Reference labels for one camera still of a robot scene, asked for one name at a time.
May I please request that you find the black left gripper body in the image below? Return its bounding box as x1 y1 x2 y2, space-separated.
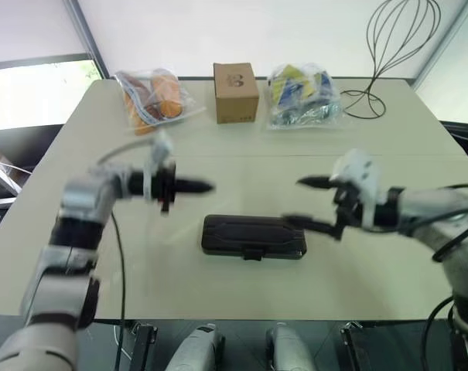
152 163 179 214

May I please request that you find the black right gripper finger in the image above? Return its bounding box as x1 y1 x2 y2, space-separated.
281 214 338 237
296 175 334 189

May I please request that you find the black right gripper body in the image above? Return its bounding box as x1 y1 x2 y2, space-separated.
332 182 365 242

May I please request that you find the black screwdriver bit case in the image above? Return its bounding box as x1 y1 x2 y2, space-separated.
200 214 306 263

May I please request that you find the clear bag of blue packets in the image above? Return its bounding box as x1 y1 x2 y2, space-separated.
263 61 353 132

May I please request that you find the clear bag of orange bread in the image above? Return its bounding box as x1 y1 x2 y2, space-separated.
114 68 207 137

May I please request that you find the brown cardboard box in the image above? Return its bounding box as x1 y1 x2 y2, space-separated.
212 62 260 125

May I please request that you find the silver rounded robot leg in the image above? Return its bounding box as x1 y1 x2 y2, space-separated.
265 322 316 371
164 323 226 371

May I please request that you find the white metal shelf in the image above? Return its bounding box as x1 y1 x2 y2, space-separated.
0 135 24 203

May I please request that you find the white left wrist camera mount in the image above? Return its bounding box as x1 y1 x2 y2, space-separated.
142 130 176 203

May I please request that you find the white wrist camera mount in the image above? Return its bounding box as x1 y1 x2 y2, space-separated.
142 130 176 203
329 148 388 230

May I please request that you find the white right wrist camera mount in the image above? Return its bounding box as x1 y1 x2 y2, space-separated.
329 148 388 230

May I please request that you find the grey left wrist cable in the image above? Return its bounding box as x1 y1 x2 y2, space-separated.
97 138 158 166

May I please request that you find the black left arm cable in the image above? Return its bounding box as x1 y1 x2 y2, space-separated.
109 211 128 371

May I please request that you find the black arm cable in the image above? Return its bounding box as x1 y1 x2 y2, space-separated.
109 211 128 371
424 295 457 371

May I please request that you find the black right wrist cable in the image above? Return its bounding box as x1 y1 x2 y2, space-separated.
430 184 468 264

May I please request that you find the black wire stand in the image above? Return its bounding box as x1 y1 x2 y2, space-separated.
339 0 442 120

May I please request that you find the black metal bracket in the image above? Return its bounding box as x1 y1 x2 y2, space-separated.
128 322 159 371
339 320 370 371

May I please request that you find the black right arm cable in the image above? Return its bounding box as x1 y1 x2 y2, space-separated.
424 295 457 371

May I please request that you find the dark window frame post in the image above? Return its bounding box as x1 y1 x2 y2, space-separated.
61 0 111 81

